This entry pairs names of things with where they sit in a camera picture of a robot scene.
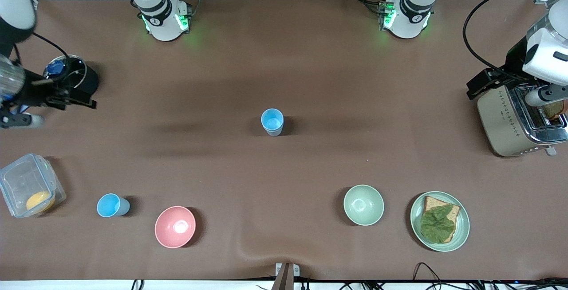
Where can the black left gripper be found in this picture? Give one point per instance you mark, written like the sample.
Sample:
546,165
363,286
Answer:
516,60

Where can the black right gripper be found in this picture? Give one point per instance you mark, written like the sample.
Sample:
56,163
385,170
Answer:
33,92

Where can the light blue cup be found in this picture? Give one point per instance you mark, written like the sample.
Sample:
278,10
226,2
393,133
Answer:
112,205
271,119

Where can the blue cup with white paper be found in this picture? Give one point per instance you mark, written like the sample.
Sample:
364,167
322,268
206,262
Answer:
275,133

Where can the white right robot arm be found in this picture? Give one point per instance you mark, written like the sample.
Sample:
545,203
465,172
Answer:
162,19

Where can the beige and chrome toaster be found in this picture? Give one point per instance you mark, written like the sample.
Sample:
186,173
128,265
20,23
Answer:
499,117

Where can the brown toast slice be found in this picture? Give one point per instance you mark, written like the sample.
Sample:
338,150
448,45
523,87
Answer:
554,110

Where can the clear plastic food container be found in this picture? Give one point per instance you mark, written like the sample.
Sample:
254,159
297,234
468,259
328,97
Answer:
22,183

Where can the orange round food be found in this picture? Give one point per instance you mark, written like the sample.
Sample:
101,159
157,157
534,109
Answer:
39,201

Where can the brown bread slice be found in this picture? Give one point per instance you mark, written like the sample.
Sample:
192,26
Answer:
450,212

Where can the pale green plate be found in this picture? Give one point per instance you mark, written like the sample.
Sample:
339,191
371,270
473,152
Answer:
462,225

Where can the green lettuce leaf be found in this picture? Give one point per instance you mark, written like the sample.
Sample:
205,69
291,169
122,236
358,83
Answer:
437,225

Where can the pale green bowl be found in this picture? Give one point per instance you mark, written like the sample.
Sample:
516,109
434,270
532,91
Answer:
364,205

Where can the pink bowl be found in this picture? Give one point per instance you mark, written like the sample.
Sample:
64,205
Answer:
175,227

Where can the brown table cloth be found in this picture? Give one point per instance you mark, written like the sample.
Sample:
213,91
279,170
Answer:
284,183

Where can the metal table edge bracket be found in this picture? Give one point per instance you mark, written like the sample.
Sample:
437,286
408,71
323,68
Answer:
286,274

